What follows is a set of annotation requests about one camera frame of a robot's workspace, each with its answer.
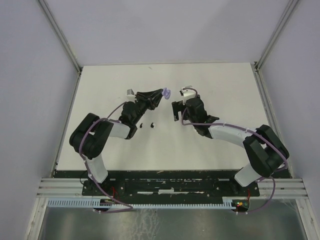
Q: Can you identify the right aluminium frame post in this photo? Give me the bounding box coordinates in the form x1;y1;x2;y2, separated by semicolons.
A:
252;0;301;73

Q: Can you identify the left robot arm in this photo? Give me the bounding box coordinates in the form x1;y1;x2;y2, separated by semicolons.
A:
69;87;171;195

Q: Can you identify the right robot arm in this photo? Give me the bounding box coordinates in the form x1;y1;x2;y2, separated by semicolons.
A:
171;96;290;196

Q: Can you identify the left aluminium frame post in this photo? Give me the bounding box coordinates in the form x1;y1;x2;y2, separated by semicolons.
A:
37;0;83;76

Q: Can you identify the purple earbud charging case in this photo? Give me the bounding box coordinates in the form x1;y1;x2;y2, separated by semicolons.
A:
162;87;171;100

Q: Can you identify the white slotted cable duct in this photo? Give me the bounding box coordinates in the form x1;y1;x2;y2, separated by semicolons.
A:
47;197;236;210

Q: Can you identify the aluminium frame post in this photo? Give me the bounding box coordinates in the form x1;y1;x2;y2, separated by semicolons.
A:
37;0;83;76
252;0;301;73

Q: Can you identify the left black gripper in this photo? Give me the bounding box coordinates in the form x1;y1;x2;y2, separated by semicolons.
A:
133;89;165;125

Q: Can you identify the aluminium front rail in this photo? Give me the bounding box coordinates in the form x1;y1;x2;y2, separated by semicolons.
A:
36;178;309;200

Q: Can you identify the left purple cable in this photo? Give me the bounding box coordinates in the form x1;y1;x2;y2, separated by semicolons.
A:
78;101;135;215

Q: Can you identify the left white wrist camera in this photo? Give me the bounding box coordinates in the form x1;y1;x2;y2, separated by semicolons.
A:
126;89;136;99

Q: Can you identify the right controller board with LEDs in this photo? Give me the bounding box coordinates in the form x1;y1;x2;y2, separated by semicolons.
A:
235;200;250;212

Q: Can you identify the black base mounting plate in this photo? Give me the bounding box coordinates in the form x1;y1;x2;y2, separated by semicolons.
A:
81;170;261;201

